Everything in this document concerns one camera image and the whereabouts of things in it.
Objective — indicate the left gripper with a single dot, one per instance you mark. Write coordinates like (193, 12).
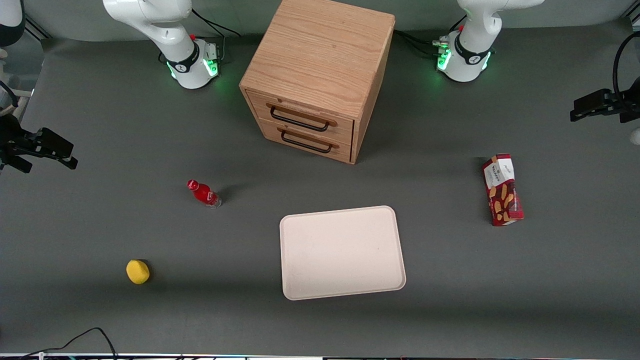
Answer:
(627, 111)

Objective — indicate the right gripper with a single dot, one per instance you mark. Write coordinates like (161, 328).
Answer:
(11, 141)

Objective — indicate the red cookie box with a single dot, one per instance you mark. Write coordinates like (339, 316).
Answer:
(502, 192)

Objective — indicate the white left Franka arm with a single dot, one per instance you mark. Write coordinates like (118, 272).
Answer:
(475, 50)

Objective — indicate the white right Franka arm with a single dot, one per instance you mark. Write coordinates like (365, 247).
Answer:
(170, 30)

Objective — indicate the cream plastic tray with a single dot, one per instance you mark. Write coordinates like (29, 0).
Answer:
(340, 252)

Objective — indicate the yellow lemon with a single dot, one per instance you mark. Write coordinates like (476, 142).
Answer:
(137, 271)

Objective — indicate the small red drink bottle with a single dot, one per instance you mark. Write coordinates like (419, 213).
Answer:
(202, 192)

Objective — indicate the wooden drawer with notch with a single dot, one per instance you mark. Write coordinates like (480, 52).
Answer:
(300, 106)

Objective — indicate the plain wooden drawer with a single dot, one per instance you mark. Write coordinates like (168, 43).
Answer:
(345, 149)

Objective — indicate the oak wooden drawer cabinet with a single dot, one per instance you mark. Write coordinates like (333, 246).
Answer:
(320, 55)

